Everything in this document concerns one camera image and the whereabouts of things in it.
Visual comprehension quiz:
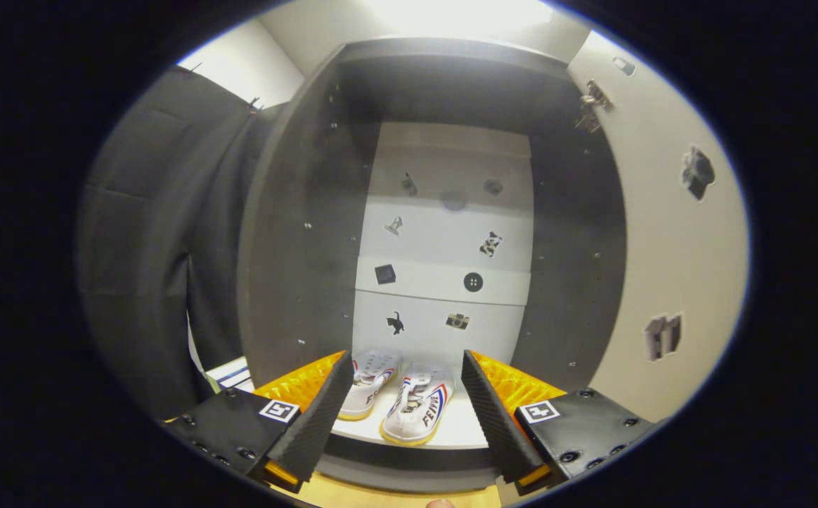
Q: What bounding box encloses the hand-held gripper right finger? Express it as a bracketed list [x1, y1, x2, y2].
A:
[460, 349, 663, 497]

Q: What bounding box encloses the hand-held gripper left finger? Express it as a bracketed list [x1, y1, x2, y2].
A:
[162, 350, 355, 495]

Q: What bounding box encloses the white striped shoe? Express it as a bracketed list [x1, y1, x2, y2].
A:
[338, 349, 401, 422]
[379, 363, 456, 447]

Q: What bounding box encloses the dark grey shoe cabinet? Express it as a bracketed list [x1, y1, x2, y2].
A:
[238, 37, 627, 495]

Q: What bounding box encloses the black backdrop cloth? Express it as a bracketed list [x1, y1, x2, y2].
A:
[77, 67, 289, 421]

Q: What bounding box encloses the large ceiling light panel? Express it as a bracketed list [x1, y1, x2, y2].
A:
[363, 0, 558, 36]

